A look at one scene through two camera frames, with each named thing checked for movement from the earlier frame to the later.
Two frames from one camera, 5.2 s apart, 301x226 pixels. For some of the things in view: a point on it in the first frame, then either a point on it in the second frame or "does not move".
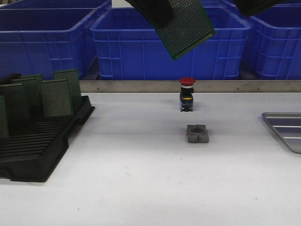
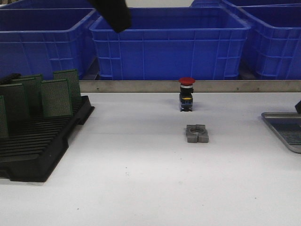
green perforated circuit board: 57,99 does not move
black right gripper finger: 249,7 → 298,107
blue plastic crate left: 41,41 does not move
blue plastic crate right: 273,48 does not move
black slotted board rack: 35,146 does not move
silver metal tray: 288,125 does not move
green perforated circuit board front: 189,26 → 289,128
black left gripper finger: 159,12 → 116,12
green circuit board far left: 3,131 does not move
